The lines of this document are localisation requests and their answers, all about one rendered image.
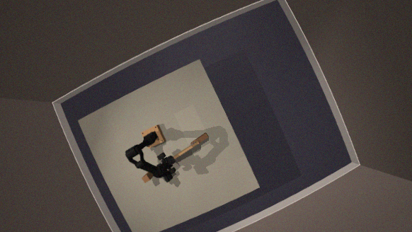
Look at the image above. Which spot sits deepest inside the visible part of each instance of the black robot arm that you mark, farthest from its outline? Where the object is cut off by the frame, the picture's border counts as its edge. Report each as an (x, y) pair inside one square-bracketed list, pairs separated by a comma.
[(158, 171)]

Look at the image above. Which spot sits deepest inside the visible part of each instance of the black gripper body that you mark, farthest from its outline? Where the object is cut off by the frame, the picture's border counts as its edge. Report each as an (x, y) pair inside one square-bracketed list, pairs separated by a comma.
[(161, 156)]

